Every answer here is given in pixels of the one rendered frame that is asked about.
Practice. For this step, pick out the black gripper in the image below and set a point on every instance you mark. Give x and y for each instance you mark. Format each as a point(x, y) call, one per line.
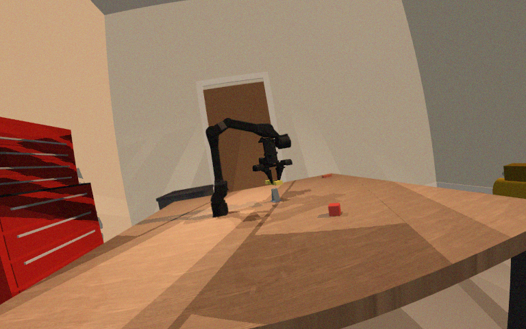
point(271, 157)

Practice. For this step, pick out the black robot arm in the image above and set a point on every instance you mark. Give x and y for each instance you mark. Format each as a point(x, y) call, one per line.
point(218, 204)

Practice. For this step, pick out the yellow bar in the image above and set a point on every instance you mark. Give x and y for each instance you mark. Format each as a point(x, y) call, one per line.
point(275, 182)

